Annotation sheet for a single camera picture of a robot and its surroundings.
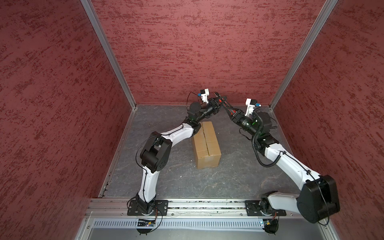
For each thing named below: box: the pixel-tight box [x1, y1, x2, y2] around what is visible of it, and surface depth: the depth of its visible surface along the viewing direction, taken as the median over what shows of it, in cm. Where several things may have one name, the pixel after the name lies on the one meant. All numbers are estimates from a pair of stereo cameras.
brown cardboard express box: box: [193, 121, 222, 169], surface depth 82 cm
